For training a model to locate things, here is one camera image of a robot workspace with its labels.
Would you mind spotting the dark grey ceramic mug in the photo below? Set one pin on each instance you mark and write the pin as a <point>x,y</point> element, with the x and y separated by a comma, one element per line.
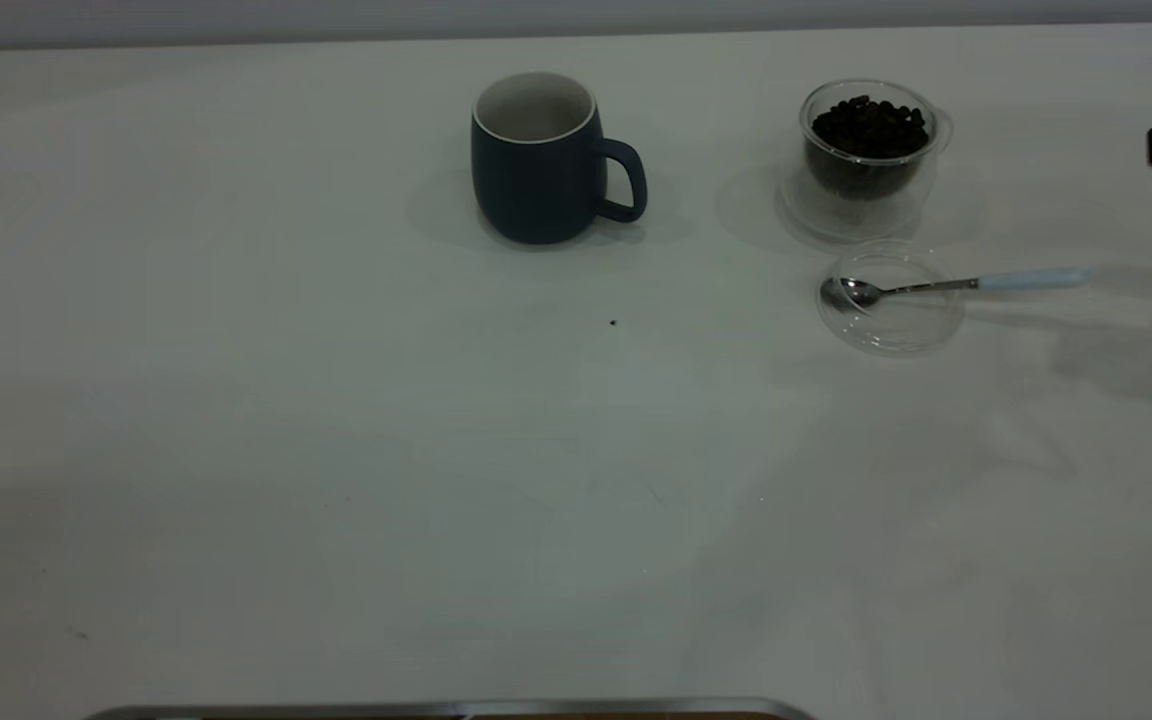
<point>536,190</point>

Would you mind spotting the heap of roasted coffee beans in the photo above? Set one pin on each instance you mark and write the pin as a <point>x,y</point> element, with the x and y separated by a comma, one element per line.
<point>871,130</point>

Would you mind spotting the clear double-walled glass cup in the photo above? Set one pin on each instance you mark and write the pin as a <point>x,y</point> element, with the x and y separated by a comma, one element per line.
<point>856,218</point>

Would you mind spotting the clear glass saucer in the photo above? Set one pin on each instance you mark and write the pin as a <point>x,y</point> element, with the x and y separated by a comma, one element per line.
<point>898,332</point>

